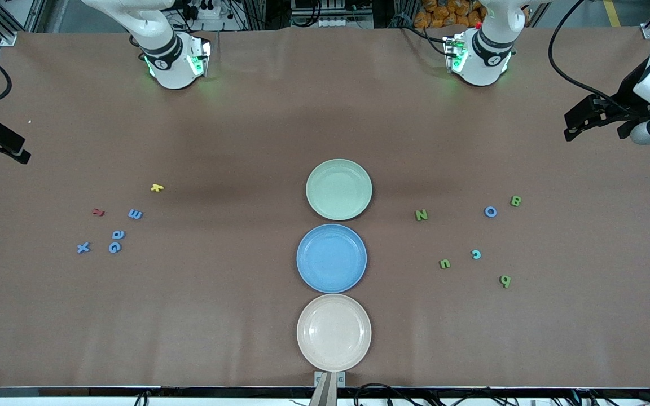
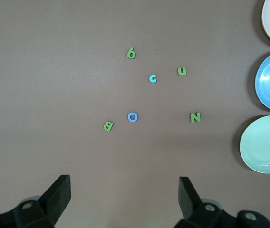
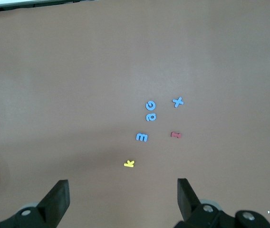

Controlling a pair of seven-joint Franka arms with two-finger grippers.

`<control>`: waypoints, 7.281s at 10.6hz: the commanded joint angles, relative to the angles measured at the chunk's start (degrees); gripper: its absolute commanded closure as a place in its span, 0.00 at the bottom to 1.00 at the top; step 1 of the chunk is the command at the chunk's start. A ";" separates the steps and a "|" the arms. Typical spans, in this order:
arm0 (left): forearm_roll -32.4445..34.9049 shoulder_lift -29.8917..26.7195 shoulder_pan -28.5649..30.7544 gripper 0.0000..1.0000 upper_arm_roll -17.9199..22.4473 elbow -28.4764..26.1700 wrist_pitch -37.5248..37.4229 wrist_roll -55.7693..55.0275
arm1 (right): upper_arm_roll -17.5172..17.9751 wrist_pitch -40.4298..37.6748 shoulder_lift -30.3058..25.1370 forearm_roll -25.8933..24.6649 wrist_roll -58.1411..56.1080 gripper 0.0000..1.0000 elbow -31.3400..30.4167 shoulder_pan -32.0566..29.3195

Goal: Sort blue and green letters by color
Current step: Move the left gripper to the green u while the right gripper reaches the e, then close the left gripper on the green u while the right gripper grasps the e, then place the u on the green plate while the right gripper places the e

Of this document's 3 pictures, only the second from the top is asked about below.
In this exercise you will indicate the green lowercase letter b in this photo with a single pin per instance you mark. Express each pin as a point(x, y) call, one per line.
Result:
point(129, 55)

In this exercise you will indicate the green capital letter B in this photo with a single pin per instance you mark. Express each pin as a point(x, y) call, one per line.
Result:
point(106, 127)

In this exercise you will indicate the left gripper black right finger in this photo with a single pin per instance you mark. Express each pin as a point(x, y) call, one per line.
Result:
point(189, 204)

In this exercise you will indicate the light green plate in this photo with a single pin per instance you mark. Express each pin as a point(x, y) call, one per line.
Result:
point(265, 145)

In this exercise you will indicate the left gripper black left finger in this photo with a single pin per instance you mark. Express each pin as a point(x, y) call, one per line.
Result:
point(54, 202)

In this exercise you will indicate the cyan lowercase letter c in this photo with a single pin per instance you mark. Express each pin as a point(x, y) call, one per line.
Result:
point(150, 78)

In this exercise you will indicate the blue letter O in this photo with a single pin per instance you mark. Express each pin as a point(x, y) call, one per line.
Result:
point(129, 117)

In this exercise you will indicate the green capital letter N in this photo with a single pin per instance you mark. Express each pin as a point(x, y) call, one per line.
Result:
point(195, 117)

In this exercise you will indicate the brown table cover sheet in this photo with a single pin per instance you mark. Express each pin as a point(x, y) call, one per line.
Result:
point(54, 71)

